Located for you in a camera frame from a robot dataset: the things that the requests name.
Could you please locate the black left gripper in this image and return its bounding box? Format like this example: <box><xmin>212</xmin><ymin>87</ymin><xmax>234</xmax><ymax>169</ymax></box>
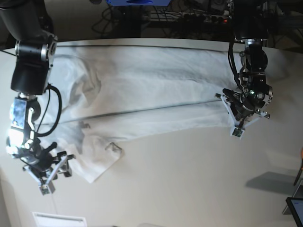
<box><xmin>231</xmin><ymin>104</ymin><xmax>255</xmax><ymax>122</ymax></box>

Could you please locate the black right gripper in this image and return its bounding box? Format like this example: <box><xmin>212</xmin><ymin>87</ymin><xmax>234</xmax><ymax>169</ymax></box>
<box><xmin>55</xmin><ymin>158</ymin><xmax>72</xmax><ymax>177</ymax></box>

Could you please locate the white T-shirt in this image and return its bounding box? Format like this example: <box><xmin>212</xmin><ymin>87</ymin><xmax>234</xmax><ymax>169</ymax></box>
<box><xmin>41</xmin><ymin>45</ymin><xmax>236</xmax><ymax>183</ymax></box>

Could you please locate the white paper sheet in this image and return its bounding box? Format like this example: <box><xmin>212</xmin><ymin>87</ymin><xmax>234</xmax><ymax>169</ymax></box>
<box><xmin>33</xmin><ymin>212</ymin><xmax>88</xmax><ymax>227</ymax></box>

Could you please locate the black power strip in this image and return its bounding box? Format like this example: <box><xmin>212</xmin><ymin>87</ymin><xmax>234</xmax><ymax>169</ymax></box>
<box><xmin>183</xmin><ymin>13</ymin><xmax>230</xmax><ymax>25</ymax></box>

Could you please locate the tablet with grey stand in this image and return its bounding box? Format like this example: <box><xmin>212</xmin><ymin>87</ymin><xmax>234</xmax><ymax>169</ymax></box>
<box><xmin>282</xmin><ymin>178</ymin><xmax>303</xmax><ymax>227</ymax></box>

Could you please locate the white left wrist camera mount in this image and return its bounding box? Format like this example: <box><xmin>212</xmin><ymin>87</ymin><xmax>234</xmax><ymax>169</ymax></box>
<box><xmin>215</xmin><ymin>93</ymin><xmax>270</xmax><ymax>139</ymax></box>

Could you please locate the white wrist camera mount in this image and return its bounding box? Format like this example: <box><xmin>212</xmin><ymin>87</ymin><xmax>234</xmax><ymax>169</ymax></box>
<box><xmin>215</xmin><ymin>93</ymin><xmax>270</xmax><ymax>139</ymax></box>
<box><xmin>22</xmin><ymin>151</ymin><xmax>76</xmax><ymax>196</ymax></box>

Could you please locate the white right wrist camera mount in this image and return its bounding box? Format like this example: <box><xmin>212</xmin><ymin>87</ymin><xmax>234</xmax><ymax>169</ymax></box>
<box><xmin>22</xmin><ymin>151</ymin><xmax>76</xmax><ymax>196</ymax></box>

